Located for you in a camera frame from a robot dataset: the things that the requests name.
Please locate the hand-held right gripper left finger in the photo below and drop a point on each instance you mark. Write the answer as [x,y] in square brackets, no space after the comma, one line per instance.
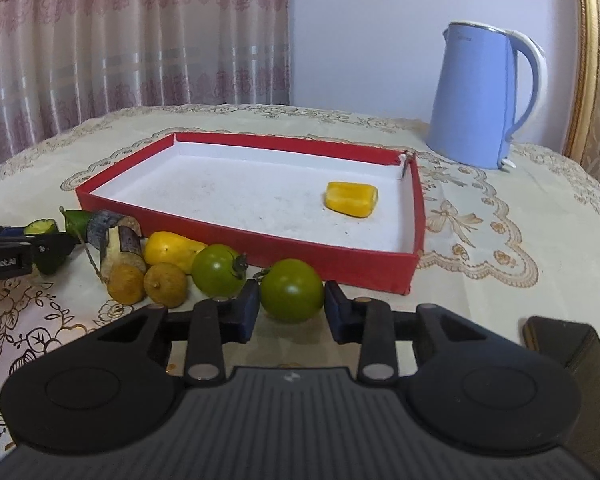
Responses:
[247,315]

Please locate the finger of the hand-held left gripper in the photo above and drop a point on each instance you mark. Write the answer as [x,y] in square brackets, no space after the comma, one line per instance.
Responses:
[52,247]
[11,232]

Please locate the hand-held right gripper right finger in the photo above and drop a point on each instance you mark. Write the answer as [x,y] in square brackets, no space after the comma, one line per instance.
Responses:
[336,315]

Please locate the green cucumber piece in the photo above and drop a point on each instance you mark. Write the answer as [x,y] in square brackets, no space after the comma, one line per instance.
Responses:
[41,226]
[75,220]

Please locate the green tomato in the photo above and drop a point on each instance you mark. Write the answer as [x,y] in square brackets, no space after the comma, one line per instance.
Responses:
[291,290]
[215,270]

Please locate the dark blue block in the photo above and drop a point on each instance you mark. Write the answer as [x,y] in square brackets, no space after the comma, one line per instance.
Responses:
[122,247]

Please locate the brown longan with twig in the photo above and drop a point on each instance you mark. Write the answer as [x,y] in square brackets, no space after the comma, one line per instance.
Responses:
[126,285]

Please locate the red shallow cardboard tray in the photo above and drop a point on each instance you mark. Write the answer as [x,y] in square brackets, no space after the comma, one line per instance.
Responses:
[255,195]

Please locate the yellow corn cob piece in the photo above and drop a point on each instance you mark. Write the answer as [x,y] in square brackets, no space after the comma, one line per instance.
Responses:
[351,199]
[170,250]

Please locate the cream embroidered tablecloth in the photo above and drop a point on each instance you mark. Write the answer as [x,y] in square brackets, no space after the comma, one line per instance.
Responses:
[480,270]

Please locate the pink patterned curtain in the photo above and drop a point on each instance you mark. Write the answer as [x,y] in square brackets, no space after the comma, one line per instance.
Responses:
[130,45]

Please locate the black phone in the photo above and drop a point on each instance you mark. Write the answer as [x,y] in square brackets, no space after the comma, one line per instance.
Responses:
[572,345]

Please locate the blue electric kettle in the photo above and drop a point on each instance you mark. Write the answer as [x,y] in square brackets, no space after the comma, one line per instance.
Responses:
[472,95]

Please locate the gold frame strip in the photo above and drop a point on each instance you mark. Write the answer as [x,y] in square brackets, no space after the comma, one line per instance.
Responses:
[586,60]

